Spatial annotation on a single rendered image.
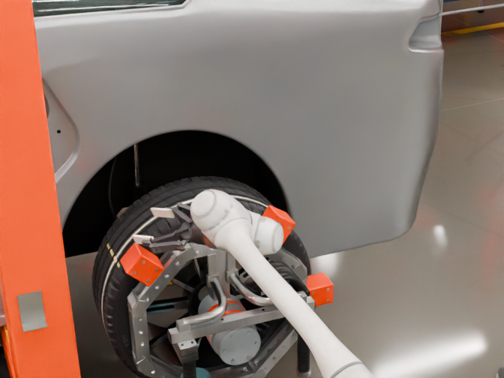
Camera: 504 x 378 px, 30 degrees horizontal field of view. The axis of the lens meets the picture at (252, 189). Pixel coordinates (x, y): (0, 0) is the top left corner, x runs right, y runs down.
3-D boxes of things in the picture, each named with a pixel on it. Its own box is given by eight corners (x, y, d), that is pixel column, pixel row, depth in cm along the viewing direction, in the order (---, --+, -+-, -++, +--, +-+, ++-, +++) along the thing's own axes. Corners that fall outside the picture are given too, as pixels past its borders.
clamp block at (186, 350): (189, 341, 262) (187, 325, 259) (199, 360, 254) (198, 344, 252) (171, 345, 260) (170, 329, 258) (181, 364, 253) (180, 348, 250)
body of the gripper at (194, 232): (208, 253, 250) (180, 250, 254) (222, 229, 255) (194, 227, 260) (198, 232, 245) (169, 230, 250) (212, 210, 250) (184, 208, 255)
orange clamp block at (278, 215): (271, 236, 282) (286, 211, 280) (280, 249, 275) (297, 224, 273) (253, 229, 278) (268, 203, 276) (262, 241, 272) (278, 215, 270)
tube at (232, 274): (280, 268, 279) (280, 238, 275) (307, 303, 263) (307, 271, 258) (225, 281, 274) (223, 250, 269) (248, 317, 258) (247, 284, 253)
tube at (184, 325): (217, 283, 273) (217, 251, 268) (241, 319, 257) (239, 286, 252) (159, 295, 268) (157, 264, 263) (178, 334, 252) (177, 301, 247)
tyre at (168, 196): (244, 361, 331) (313, 195, 311) (268, 402, 311) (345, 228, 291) (64, 340, 300) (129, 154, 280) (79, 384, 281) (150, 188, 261)
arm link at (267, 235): (243, 220, 253) (218, 203, 242) (293, 225, 245) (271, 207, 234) (233, 259, 250) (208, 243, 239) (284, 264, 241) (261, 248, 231)
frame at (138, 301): (298, 358, 305) (299, 212, 280) (307, 370, 300) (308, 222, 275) (136, 400, 289) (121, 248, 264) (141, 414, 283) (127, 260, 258)
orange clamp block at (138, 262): (157, 256, 270) (134, 241, 266) (165, 269, 264) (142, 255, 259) (142, 274, 271) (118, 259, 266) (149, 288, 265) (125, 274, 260)
